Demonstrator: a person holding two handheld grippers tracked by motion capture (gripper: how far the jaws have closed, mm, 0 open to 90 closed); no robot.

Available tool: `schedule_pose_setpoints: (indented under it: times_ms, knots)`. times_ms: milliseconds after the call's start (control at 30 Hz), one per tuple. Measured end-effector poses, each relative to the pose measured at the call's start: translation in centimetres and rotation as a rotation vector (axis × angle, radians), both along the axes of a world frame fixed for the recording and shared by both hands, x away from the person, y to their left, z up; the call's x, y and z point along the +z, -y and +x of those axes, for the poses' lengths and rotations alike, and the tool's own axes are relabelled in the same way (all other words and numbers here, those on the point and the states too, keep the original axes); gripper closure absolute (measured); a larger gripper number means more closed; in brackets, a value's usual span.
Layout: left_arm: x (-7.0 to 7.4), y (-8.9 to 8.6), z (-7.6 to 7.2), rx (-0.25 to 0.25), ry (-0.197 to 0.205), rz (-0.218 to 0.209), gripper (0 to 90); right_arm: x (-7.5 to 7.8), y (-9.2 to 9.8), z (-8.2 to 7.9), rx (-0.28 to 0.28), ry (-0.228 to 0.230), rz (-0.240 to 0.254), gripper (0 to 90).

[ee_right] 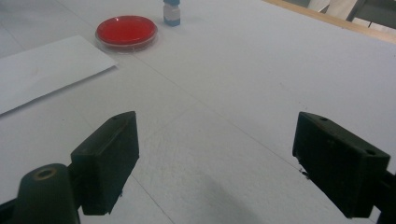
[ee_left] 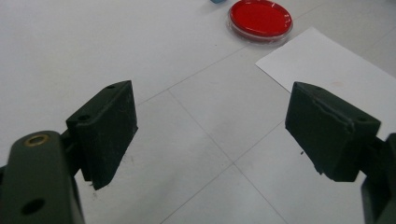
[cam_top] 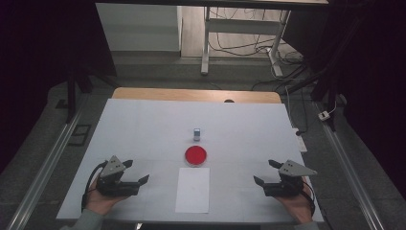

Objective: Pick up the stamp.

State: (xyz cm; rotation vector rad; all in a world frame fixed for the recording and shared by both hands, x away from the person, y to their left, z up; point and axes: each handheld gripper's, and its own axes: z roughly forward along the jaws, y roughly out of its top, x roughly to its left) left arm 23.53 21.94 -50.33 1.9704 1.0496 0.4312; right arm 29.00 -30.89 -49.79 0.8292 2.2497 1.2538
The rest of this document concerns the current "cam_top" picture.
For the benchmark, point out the black metal stand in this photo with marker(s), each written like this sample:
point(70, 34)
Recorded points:
point(71, 96)
point(324, 83)

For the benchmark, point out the round red ink pad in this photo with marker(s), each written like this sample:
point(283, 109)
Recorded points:
point(195, 155)

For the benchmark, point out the white desk frame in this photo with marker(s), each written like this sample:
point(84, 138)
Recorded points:
point(242, 27)

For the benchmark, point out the metal floor rail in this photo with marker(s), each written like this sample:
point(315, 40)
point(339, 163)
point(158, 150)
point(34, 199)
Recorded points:
point(48, 169)
point(348, 169)

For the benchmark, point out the small white adapter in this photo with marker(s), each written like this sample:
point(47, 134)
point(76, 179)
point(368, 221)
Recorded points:
point(324, 115)

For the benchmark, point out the white power strip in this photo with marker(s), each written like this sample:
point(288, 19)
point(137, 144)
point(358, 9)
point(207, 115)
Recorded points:
point(300, 142)

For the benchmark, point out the black floor socket frame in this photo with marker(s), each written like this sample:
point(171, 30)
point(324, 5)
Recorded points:
point(79, 135)

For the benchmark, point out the black table grommet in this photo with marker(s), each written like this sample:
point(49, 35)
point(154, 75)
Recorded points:
point(229, 101)

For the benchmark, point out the person's right hand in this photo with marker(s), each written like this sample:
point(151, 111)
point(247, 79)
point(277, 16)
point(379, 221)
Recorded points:
point(297, 206)

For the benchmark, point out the small white stamp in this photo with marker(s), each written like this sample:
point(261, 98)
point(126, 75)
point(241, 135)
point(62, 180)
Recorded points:
point(197, 138)

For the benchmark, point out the blue stamp cap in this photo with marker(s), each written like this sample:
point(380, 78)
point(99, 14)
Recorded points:
point(197, 131)

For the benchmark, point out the white table cover sheet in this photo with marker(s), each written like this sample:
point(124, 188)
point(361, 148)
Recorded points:
point(143, 127)

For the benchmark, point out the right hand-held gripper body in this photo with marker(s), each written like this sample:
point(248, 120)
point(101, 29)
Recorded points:
point(284, 187)

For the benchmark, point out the white paper sheet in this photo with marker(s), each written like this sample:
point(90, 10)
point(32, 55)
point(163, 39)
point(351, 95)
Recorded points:
point(192, 191)

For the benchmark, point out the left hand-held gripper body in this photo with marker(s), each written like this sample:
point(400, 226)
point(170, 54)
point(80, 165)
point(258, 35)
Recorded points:
point(111, 187)

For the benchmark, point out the person's left hand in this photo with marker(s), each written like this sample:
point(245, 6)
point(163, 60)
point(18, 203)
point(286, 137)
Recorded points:
point(99, 201)

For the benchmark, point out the white cabinet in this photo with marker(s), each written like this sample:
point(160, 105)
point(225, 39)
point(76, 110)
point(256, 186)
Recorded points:
point(137, 27)

